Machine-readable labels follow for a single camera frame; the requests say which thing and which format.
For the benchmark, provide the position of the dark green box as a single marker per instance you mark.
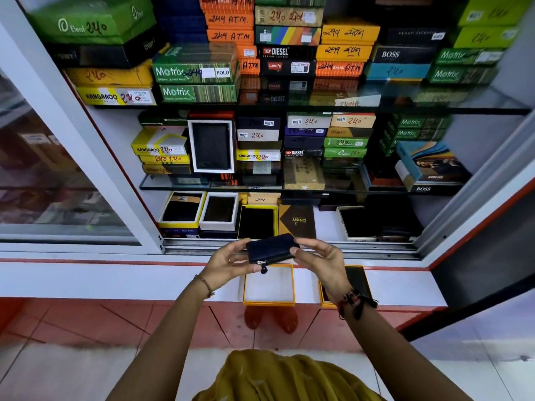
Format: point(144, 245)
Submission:
point(163, 118)

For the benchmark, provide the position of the small green striped box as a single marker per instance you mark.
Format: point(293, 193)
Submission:
point(421, 122)
point(416, 134)

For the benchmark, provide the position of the plain yellow box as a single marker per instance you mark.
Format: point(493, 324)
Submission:
point(108, 75)

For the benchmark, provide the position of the dark blue wallet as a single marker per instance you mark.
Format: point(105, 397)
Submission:
point(271, 248)

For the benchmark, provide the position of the black and white box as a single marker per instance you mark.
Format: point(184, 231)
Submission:
point(426, 189)

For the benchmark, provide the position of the dark yellow box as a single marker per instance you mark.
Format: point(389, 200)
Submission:
point(159, 169)

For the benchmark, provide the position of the white cabinet frame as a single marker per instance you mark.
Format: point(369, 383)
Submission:
point(472, 212)

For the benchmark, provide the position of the person's foot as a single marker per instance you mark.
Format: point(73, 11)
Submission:
point(286, 320)
point(254, 318)

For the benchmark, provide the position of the stack of dark blue boxes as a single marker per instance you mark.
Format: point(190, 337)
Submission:
point(182, 20)

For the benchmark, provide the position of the brown box gold pattern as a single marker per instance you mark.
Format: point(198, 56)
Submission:
point(297, 221)

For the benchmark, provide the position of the yellow garment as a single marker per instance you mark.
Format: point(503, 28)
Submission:
point(284, 380)

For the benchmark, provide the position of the large lime green box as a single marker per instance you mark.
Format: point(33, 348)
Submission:
point(495, 10)

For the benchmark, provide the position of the person's left foot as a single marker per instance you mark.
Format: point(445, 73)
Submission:
point(254, 318)

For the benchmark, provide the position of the person's left forearm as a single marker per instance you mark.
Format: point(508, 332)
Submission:
point(163, 350)

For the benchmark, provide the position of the dark glass panel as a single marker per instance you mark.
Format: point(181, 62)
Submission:
point(489, 263)

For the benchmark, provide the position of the person's right foot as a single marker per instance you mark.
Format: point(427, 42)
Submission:
point(286, 320)

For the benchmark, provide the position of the dark navy box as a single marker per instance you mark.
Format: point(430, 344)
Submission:
point(304, 142)

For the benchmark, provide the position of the black thread wristband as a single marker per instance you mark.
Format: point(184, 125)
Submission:
point(355, 302)

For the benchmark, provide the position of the yellow and white box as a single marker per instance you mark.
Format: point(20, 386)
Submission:
point(159, 141)

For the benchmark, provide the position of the purple box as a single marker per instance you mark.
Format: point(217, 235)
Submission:
point(306, 132)

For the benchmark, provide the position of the yellow box long label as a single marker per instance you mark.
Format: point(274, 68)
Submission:
point(258, 155)

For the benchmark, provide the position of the black box white lettering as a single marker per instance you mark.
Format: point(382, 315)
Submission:
point(403, 54)

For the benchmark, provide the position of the yellow open box tan card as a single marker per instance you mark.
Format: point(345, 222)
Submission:
point(182, 210)

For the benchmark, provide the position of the grey handwritten box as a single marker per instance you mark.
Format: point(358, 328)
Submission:
point(258, 135)

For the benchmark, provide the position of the peach handwritten box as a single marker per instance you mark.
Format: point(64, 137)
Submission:
point(353, 121)

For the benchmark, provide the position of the black box small label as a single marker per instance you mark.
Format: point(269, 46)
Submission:
point(414, 36)

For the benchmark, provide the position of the white handwritten box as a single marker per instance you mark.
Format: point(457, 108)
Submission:
point(309, 121)

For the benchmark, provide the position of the dark blue flat box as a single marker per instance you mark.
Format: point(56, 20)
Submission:
point(179, 232)

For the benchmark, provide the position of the yellow handwritten box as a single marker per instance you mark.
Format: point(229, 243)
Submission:
point(350, 33)
point(344, 52)

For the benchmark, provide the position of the blue picture box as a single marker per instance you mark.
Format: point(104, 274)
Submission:
point(432, 162)

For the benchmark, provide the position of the green striped box white label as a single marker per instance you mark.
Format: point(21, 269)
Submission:
point(470, 56)
point(192, 64)

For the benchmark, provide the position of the yellow box white label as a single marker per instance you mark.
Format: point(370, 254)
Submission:
point(115, 96)

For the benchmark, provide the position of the navy box white tag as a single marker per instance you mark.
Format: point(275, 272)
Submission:
point(257, 123)

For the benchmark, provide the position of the sliding glass door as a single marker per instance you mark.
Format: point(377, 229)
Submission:
point(50, 162)

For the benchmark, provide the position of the white framed wallet box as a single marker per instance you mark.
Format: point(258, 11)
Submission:
point(211, 121)

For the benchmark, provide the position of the black box red patch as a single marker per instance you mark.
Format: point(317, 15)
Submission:
point(287, 67)

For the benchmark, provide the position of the flat yellow box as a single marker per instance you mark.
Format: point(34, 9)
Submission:
point(165, 159)

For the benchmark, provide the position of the person's right hand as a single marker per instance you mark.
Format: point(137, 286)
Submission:
point(328, 267)

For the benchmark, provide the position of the olive handwritten box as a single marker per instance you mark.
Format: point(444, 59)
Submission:
point(288, 16)

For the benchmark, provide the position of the orange ribbed box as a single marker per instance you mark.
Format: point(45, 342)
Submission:
point(339, 69)

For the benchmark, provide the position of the person's left hand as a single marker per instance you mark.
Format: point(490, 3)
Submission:
point(223, 265)

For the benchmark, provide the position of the dark box pale label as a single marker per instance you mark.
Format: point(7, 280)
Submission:
point(261, 167)

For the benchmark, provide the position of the aluminium sliding track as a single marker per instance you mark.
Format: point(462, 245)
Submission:
point(188, 246)

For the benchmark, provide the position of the white tiled ledge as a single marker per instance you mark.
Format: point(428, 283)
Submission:
point(104, 279)

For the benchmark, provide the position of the multicolour striped box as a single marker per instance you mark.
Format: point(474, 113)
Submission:
point(287, 36)

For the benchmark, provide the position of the white paper tag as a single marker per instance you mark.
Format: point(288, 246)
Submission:
point(358, 101)

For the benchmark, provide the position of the yellow Balisi box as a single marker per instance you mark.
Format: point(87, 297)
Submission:
point(324, 305)
point(267, 288)

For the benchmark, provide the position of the person's right forearm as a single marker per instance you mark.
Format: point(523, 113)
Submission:
point(397, 359)

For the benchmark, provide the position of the small black box red logo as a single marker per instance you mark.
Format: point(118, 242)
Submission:
point(304, 153)

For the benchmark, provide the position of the stack of orange boxes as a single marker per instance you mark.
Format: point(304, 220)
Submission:
point(230, 20)

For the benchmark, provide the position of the long black box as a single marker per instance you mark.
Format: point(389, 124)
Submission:
point(104, 52)

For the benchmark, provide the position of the yellow-green open box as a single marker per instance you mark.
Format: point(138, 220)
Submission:
point(257, 221)

